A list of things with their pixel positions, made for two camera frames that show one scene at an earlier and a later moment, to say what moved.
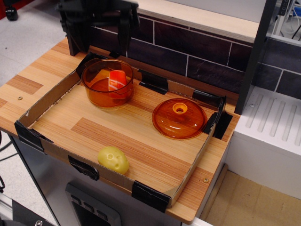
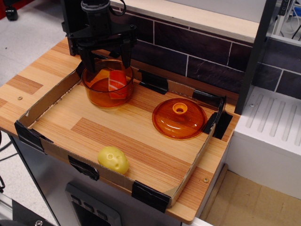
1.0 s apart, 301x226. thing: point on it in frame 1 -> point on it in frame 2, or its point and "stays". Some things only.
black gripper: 77,17 -> 100,28
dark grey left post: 75,17 stays
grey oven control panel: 89,209 stays
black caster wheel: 11,13 stays
